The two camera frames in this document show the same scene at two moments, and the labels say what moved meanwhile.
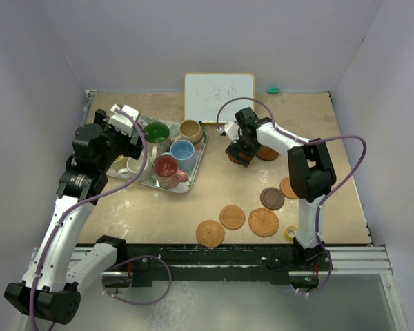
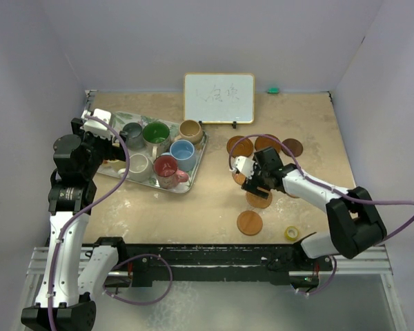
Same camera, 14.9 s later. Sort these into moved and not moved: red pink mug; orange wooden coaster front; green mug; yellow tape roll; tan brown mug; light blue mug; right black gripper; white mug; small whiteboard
Moved: orange wooden coaster front; right black gripper
Not moved: small whiteboard; tan brown mug; yellow tape roll; light blue mug; red pink mug; white mug; green mug
